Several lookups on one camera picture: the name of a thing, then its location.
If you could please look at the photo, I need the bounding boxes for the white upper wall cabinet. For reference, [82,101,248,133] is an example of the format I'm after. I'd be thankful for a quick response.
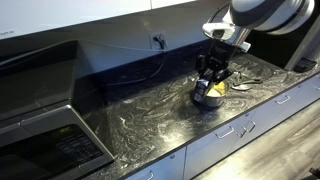
[0,0,198,41]

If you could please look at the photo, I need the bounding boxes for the grey base cabinet drawers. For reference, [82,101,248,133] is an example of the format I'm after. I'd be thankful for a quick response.
[124,73,320,180]

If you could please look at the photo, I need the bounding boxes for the silver metal post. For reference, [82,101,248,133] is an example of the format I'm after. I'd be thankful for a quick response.
[283,23,320,72]

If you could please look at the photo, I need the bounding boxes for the thin white wall cable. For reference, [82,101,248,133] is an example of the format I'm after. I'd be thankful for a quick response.
[77,39,163,54]

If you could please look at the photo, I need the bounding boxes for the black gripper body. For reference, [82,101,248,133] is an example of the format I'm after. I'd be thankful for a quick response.
[205,40,236,71]

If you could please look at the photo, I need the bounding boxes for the steel pot black handle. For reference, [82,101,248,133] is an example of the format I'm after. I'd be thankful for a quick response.
[190,75,264,109]

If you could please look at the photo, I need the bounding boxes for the black keypad device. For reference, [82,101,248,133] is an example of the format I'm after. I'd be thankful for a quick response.
[292,57,318,74]

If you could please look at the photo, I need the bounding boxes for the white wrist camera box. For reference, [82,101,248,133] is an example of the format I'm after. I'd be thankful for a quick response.
[201,22,236,41]

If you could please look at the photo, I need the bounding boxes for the metal spoon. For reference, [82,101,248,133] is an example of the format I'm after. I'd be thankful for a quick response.
[226,70,256,92]

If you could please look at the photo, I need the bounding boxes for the silver black microwave oven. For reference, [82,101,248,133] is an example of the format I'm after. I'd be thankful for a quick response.
[0,40,115,180]

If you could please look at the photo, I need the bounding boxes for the white wall power outlet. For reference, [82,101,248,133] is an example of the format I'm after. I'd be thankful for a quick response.
[149,31,167,51]

